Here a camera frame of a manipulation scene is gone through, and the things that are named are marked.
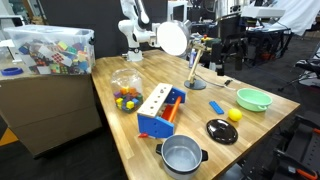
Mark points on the black glass pot lid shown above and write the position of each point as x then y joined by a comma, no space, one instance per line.
221,131

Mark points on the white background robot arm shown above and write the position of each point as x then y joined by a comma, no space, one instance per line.
135,30

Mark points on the grey metal pot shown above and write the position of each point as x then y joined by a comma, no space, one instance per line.
181,156

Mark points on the mint green plastic pot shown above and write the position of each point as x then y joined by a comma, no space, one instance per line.
254,99

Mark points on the wooden toy workbench blue ends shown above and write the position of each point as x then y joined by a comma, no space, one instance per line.
155,106

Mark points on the clear jar of coloured cubes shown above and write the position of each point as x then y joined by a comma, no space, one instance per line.
127,90

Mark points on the blue can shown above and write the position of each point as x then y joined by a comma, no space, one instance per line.
192,60

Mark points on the small red peg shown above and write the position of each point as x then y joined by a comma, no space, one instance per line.
143,135

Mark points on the wooden desk lamp grey head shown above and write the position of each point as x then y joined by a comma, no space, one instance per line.
173,38

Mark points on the blue building brick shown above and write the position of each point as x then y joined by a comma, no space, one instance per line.
216,107

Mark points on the yellow toy lemon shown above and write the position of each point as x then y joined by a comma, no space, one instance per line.
235,114

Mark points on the cardboard box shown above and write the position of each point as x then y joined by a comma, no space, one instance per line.
46,110

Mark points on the clear bin of puzzle cubes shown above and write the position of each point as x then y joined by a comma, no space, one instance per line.
50,50

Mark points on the blue tape roll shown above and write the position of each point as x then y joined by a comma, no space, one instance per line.
11,71

